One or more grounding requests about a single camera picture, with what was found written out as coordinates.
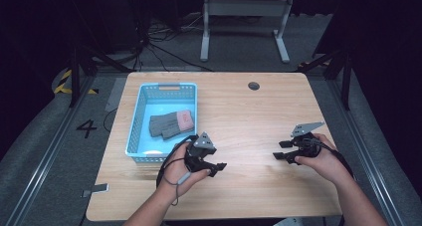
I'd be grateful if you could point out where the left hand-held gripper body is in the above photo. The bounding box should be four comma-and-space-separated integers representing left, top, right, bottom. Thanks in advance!
185, 131, 218, 173

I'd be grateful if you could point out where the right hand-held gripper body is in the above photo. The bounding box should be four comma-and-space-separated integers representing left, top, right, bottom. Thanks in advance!
288, 120, 325, 164

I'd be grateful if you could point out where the light blue plastic basket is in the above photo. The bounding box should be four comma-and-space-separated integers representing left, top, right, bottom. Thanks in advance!
124, 82, 199, 163

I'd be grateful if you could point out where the person's right hand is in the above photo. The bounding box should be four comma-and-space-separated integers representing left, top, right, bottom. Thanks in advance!
294, 132, 354, 186

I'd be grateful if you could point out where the person's left hand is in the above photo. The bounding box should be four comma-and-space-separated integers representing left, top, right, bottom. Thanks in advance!
158, 140, 212, 196

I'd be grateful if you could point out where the black metal stand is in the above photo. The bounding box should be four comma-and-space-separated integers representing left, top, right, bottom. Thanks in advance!
67, 46, 133, 109
298, 49, 353, 112

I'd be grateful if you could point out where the grey floor tape patch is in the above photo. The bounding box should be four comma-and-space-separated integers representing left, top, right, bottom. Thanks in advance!
105, 77, 127, 113

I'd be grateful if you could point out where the grey wrist strap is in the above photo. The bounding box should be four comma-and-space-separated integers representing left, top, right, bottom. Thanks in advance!
165, 170, 193, 207

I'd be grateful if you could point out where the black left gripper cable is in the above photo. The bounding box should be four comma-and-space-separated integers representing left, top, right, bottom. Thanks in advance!
155, 133, 201, 188

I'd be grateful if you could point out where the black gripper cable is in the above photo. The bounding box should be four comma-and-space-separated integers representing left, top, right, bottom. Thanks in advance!
155, 133, 201, 188
311, 137, 355, 181

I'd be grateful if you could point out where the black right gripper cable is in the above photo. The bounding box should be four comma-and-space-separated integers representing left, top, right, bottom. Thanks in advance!
311, 137, 355, 181

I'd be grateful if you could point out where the aluminium floor rail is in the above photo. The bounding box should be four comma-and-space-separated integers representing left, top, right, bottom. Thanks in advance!
4, 76, 98, 226
325, 79, 405, 226

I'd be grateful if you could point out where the bundle of black floor cables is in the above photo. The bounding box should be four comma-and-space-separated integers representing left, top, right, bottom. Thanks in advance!
131, 15, 214, 73

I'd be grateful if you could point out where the white metal desk frame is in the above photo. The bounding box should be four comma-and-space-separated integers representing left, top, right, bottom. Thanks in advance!
199, 0, 296, 64

